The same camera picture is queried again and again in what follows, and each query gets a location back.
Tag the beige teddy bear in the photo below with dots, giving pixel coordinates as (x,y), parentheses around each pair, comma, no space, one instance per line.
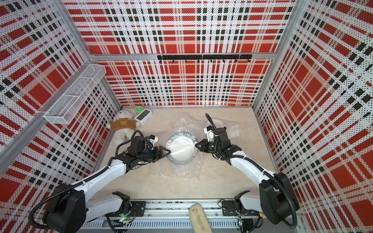
(123,120)

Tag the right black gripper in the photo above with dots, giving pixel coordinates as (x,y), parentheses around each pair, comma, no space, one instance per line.
(204,142)

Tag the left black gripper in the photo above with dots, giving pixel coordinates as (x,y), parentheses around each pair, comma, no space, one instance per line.
(160,155)

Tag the wooden brush handle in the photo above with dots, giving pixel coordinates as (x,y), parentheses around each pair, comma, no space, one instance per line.
(199,220)

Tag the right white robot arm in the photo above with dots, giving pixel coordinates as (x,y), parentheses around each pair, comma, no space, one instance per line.
(276,200)

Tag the clear wall shelf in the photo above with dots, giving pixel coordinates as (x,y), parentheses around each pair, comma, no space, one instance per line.
(64,110)

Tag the green rimmed plate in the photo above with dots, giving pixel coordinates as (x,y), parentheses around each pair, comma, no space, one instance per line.
(182,147)

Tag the white green small device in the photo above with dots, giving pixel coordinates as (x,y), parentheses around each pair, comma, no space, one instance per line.
(144,116)

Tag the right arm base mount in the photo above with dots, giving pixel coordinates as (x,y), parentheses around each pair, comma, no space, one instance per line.
(248,220)

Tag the black hook rail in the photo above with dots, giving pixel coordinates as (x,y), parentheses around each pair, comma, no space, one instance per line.
(205,57)

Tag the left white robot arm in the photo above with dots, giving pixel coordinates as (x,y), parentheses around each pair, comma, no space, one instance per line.
(70,206)

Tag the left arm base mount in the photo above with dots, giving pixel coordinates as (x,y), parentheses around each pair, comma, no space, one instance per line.
(126,215)

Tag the pink plate in wrap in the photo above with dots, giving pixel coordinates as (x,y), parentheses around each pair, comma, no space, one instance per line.
(219,123)

